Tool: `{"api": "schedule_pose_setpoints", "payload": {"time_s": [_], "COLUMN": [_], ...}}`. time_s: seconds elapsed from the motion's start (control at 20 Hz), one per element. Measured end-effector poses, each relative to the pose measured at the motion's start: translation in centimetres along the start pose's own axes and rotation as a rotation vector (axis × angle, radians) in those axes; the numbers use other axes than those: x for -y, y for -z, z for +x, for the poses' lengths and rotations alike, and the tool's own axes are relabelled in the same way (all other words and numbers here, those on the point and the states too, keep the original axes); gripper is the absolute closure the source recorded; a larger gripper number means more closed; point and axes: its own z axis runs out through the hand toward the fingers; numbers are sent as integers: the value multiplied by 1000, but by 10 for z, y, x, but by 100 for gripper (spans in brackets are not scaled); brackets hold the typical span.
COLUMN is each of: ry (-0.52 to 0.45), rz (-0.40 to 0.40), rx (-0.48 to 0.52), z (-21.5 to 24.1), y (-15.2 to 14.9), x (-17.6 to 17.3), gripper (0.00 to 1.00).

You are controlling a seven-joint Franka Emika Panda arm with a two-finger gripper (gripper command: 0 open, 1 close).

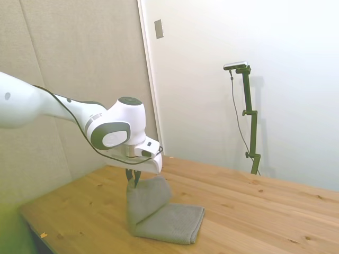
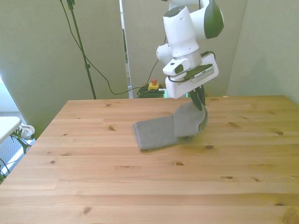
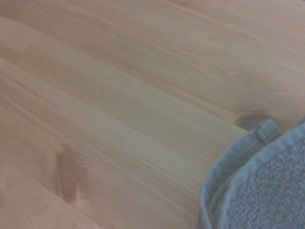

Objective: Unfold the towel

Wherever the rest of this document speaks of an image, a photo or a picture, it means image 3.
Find grey folded towel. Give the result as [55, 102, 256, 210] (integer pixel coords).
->
[195, 114, 305, 229]

